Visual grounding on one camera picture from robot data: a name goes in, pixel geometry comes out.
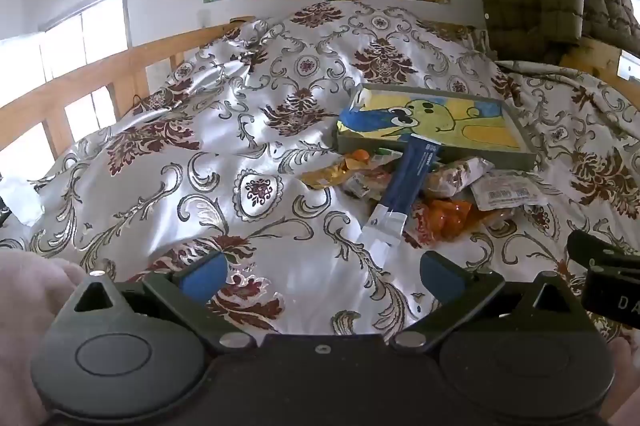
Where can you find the pink fleece clothing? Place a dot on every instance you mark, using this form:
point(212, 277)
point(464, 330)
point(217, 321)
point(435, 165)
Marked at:
point(30, 306)

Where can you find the white crumpled paper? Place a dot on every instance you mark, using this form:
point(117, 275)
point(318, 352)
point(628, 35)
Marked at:
point(20, 203)

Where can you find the yellow snack packet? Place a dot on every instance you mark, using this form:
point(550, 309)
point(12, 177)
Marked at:
point(325, 176)

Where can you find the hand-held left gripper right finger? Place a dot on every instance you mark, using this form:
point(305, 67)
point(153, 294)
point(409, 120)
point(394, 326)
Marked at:
point(440, 278)

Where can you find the wooden bed frame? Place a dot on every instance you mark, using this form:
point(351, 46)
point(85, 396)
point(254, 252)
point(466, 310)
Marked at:
point(595, 53)

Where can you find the painted paper sheet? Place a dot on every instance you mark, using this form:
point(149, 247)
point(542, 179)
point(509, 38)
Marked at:
point(460, 125)

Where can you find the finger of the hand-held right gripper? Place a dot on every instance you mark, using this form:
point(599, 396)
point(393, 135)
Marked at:
point(600, 251)

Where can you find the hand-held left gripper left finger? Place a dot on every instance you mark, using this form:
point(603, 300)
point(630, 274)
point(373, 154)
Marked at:
point(202, 278)

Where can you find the red striped clear packet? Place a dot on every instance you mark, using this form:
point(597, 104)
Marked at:
point(365, 186)

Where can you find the wooden bed rail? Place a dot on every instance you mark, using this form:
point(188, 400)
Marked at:
point(90, 75)

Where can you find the shiny orange snack packet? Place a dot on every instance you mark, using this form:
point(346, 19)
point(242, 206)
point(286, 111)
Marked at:
point(450, 218)

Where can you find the white packet with barcode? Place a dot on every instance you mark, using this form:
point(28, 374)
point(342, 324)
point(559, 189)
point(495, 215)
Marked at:
point(510, 193)

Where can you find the window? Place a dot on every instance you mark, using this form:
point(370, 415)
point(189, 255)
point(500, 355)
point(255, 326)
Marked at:
point(85, 35)

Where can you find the small orange fruit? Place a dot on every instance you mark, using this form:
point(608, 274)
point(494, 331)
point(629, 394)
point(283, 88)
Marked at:
point(360, 157)

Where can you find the clear rice cake packet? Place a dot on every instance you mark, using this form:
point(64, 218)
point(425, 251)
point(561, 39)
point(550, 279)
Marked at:
point(455, 176)

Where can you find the green tray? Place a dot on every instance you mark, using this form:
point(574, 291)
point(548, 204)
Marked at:
point(500, 158)

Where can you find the blue white snack stick packet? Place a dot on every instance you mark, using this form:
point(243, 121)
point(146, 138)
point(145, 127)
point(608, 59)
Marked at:
point(412, 176)

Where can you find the person's right hand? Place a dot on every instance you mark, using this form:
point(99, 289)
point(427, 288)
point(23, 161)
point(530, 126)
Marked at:
point(627, 381)

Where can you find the green white sausage stick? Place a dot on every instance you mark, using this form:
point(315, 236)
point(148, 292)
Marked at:
point(387, 151)

